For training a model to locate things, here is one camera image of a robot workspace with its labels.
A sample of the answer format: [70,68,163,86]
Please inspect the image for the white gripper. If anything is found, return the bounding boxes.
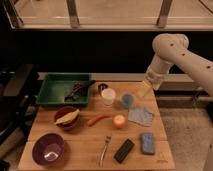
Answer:
[138,67,164,98]

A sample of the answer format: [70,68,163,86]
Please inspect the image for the light blue towel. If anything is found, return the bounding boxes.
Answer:
[128,107,154,127]

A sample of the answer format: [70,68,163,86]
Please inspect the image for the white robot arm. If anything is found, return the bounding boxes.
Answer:
[137,33,213,98]

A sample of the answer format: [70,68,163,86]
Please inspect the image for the clear plastic cup blue bottom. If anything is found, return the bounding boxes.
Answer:
[121,93,134,109]

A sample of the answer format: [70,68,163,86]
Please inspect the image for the white plastic cup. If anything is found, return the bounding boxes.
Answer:
[101,88,116,106]

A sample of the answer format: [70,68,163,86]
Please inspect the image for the orange fruit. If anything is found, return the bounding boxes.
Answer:
[113,115,126,129]

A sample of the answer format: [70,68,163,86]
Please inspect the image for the small dark round object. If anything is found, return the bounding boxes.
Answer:
[98,83,108,94]

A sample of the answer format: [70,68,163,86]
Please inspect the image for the blue sponge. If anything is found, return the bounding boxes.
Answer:
[140,133,155,155]

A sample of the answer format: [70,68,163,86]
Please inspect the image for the silver fork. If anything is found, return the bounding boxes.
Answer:
[98,136,111,167]

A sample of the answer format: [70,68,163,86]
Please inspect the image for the orange carrot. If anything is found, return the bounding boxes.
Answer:
[87,115,111,126]

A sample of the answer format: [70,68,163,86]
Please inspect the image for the dark tool in tray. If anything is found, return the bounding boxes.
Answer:
[64,80,95,101]

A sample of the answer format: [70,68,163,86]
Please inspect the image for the black rectangular block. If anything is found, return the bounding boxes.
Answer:
[114,139,134,163]

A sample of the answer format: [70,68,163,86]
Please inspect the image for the yellow banana slice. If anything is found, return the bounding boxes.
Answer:
[55,109,80,124]

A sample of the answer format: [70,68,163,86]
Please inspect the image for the red bowl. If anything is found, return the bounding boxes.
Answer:
[54,106,79,130]

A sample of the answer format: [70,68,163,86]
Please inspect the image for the green plastic tray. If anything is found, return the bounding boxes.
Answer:
[37,73,91,107]

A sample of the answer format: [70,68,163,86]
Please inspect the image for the purple bowl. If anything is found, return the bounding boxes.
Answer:
[32,133,65,166]

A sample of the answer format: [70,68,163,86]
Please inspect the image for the black chair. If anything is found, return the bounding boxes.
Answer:
[0,64,39,145]

